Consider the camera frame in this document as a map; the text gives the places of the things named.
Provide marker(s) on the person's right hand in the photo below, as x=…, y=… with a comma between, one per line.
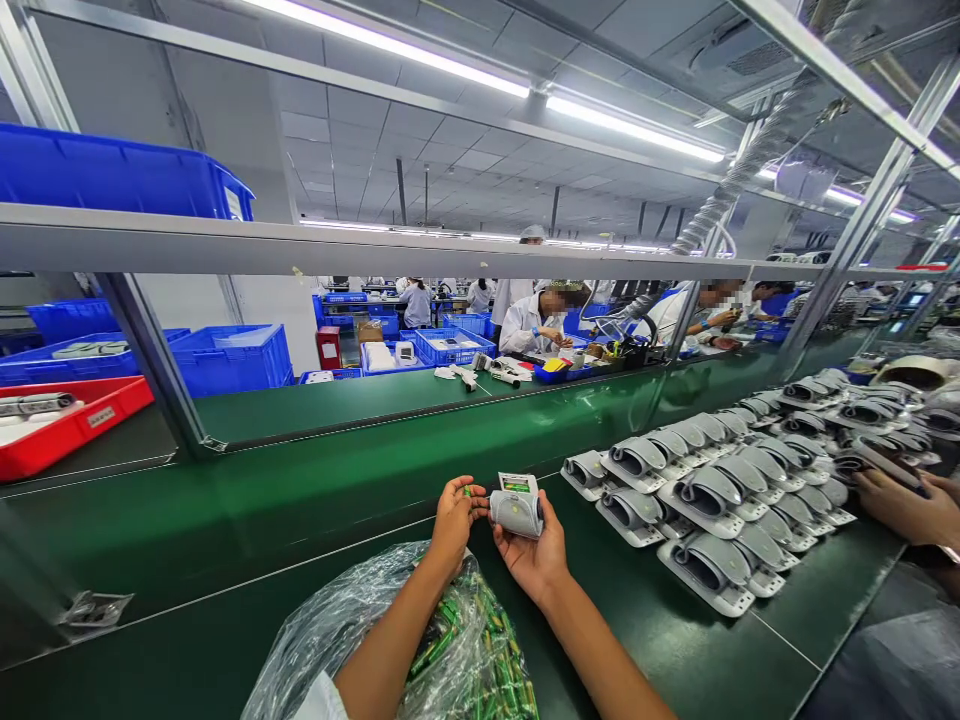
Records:
x=536, y=562

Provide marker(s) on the person's left hand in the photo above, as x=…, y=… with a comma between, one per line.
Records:
x=450, y=525

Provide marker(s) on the grey wrist pressure monitor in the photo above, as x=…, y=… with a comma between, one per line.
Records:
x=516, y=514

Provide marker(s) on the green conveyor belt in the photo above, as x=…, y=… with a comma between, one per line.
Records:
x=375, y=435

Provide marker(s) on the plastic bag of green batteries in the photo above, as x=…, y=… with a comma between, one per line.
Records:
x=465, y=660

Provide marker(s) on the blue crate with white devices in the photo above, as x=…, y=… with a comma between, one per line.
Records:
x=450, y=346

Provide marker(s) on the small blue parts bin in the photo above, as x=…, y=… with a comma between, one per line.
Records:
x=561, y=371

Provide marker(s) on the rows of grey wrist monitors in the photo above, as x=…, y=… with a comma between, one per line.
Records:
x=720, y=495

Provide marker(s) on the red box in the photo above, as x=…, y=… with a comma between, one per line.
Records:
x=329, y=346

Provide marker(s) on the stack of blue crates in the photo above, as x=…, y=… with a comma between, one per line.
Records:
x=225, y=360

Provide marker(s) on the red plastic tray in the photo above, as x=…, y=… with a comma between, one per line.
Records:
x=67, y=427

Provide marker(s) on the beige tape roll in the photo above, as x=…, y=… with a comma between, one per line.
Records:
x=911, y=371

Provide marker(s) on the long ceiling light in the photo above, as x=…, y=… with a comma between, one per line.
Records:
x=480, y=71

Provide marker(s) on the large blue plastic bin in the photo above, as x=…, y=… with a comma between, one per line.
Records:
x=112, y=176

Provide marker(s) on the metal shelf frame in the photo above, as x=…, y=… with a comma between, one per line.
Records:
x=375, y=246

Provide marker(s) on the metal corner bracket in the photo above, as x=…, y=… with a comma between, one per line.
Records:
x=96, y=607

